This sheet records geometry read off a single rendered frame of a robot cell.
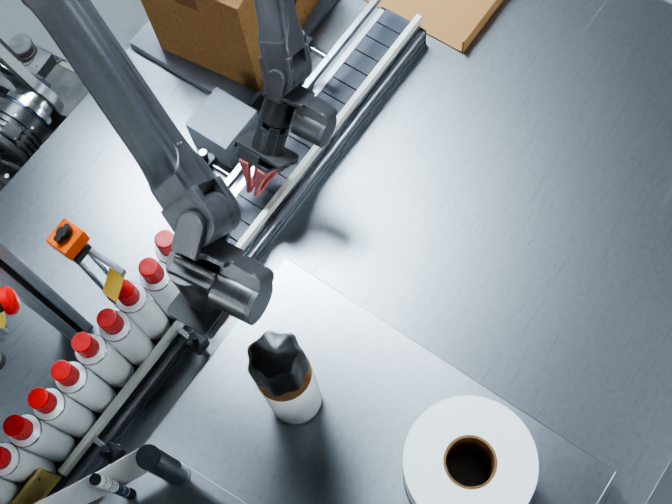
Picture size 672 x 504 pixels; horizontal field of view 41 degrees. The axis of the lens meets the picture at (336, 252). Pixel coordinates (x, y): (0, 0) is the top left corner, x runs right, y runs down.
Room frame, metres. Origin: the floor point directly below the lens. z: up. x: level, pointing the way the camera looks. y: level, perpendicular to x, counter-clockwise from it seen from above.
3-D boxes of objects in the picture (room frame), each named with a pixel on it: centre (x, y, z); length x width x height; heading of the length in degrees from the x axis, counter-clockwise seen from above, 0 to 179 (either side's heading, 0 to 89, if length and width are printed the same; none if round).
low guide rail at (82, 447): (0.67, 0.13, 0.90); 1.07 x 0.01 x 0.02; 135
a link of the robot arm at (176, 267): (0.42, 0.17, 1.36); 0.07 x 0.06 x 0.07; 52
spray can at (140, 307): (0.53, 0.34, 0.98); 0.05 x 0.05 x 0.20
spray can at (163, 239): (0.60, 0.27, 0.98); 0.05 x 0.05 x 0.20
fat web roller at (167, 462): (0.26, 0.33, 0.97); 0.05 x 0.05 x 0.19
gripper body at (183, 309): (0.42, 0.18, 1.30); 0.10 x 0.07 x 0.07; 137
